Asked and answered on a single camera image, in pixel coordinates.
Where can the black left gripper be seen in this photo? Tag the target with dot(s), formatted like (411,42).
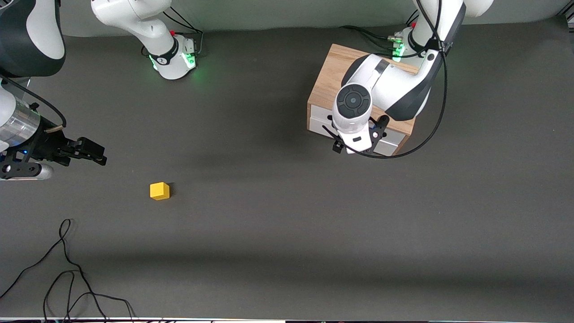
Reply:
(336,149)

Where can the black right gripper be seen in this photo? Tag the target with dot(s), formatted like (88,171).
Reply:
(46,144)

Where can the wooden drawer with white front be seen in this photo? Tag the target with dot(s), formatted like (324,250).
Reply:
(320,111)

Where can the yellow cube block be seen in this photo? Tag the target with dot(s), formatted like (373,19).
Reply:
(159,191)

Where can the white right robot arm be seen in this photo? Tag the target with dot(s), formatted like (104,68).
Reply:
(134,18)

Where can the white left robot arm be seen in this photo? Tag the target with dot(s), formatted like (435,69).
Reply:
(394,85)

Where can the wooden drawer cabinet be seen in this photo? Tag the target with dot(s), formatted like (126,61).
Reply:
(329,76)

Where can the plain white cabinet front panel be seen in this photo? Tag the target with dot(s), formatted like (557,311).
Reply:
(319,126)

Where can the light grey backdrop cloth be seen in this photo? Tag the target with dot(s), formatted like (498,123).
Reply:
(269,13)

